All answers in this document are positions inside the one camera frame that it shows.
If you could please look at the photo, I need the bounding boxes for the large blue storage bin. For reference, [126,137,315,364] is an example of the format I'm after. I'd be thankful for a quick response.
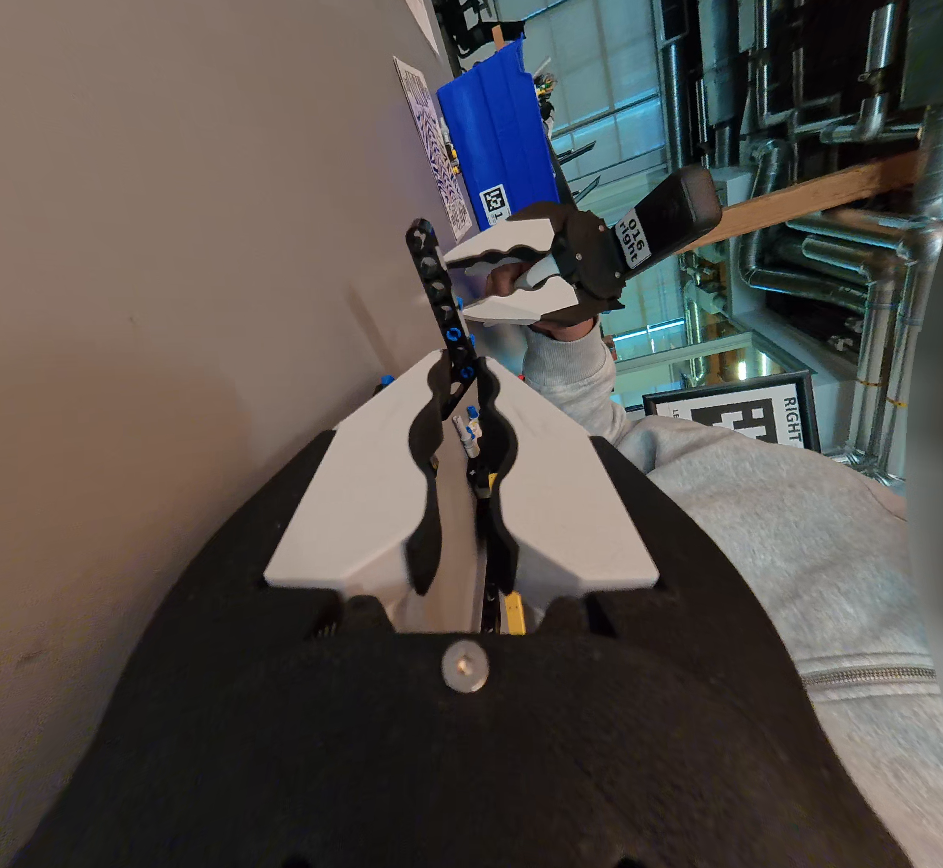
[435,35,567,235]

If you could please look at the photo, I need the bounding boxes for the wooden ceiling beam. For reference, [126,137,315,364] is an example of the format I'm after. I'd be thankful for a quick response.
[672,148,931,259]

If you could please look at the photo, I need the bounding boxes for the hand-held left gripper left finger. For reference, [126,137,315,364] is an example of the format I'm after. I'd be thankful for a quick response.
[264,345,452,632]

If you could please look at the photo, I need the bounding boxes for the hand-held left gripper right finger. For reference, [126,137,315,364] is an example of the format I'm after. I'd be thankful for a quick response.
[477,358,660,633]

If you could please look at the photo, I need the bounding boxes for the person's right hand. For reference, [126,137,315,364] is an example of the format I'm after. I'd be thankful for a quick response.
[486,264,599,343]

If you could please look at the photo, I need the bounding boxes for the long black lego beam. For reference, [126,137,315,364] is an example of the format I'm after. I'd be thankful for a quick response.
[404,217,481,425]

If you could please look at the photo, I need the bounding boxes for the person's right forearm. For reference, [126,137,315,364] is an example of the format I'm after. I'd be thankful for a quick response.
[522,326,645,475]

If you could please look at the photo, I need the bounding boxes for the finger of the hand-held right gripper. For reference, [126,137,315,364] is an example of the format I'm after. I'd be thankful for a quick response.
[461,277,581,329]
[444,220,555,274]

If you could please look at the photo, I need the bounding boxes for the silver ventilation ducts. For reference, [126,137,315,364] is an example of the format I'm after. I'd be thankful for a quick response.
[648,0,943,486]

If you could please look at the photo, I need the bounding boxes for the partly built lego model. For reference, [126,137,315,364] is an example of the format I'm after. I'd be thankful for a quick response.
[451,404,528,638]

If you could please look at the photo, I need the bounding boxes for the framed white sign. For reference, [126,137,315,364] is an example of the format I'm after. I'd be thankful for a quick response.
[642,370,824,452]

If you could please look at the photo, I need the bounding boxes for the patterned sticker sheet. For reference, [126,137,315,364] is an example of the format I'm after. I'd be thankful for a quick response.
[392,55,474,235]

